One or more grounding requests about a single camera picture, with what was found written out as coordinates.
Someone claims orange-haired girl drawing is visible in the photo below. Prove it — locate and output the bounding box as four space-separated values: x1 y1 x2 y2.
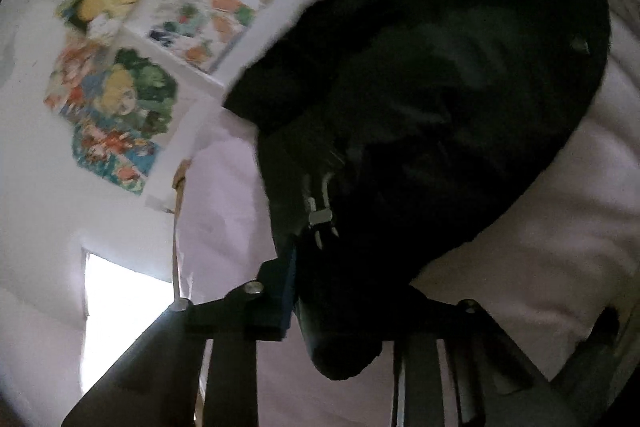
42 42 118 122

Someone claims bright window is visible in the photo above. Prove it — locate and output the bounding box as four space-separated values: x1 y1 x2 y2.
80 249 187 388

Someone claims pink bed duvet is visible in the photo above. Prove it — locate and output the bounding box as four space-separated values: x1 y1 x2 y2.
176 0 640 427

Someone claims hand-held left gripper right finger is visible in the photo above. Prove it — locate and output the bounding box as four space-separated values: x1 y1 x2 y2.
392 284 583 427

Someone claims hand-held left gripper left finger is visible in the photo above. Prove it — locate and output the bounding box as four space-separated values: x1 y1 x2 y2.
61 249 301 427

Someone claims blond character green drawing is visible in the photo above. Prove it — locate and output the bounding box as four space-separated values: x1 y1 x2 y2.
97 48 182 145

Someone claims blue underwater character drawing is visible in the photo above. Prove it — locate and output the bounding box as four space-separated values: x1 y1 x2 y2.
71 121 162 196

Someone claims black padded jacket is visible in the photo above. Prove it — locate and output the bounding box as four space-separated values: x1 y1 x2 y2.
221 0 612 382

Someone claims turtle and fishbowl drawing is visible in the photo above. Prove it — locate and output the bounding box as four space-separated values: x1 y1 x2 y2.
124 0 301 78

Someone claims wooden bed frame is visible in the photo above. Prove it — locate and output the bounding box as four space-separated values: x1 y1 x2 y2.
170 158 195 308

